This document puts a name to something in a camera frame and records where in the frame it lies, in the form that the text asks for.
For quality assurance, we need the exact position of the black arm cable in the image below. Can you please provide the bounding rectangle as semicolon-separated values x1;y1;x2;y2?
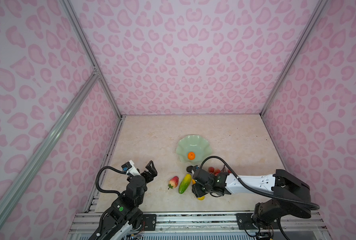
95;165;127;196
199;155;320;211

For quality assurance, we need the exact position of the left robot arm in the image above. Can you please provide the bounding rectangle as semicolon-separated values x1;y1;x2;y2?
90;161;157;240

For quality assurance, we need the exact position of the fake red grape bunch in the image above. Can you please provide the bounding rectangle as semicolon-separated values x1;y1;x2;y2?
208;167;231;176

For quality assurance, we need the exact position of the aluminium corner post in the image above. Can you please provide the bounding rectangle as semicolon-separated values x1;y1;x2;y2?
59;0;122;120
260;0;330;118

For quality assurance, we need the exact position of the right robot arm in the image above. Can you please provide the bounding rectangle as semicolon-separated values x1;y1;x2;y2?
187;166;319;229

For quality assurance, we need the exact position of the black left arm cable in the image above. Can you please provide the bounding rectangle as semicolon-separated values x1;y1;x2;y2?
95;165;127;196

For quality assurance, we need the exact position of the fake green yellow mango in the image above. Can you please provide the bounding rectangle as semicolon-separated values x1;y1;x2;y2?
179;174;192;194

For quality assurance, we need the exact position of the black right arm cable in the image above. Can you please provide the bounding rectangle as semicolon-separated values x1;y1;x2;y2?
199;155;320;211

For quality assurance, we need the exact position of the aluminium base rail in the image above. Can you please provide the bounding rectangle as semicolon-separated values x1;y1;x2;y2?
66;211;332;240

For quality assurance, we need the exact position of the aluminium corner post left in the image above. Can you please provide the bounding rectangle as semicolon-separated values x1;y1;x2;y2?
59;0;122;120

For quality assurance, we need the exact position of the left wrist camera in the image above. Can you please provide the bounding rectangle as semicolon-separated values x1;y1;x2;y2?
121;160;140;177

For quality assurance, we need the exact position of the diagonal aluminium brace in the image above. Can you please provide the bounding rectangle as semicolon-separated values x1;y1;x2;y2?
0;73;99;230

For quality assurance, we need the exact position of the green scalloped fruit bowl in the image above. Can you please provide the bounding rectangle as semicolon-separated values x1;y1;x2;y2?
175;135;213;165

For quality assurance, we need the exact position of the fake dark avocado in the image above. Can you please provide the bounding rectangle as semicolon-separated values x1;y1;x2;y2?
187;166;196;175

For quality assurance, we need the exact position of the fake red strawberry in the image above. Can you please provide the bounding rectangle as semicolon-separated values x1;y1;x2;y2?
168;176;179;189

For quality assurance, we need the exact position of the aluminium corner post right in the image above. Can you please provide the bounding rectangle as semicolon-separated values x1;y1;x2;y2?
260;0;330;118

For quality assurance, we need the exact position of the small fake orange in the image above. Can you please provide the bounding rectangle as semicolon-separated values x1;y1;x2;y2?
188;152;196;161

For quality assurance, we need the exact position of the fake yellow banana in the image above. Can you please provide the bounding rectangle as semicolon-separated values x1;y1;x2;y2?
192;180;205;201

